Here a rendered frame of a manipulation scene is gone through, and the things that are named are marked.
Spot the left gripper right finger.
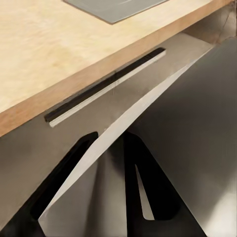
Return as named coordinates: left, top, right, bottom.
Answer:
left=124, top=132, right=207, bottom=237

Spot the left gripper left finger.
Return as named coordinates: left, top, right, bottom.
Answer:
left=0, top=131, right=98, bottom=237

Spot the paper coffee filter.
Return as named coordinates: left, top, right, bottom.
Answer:
left=38, top=36, right=237, bottom=237

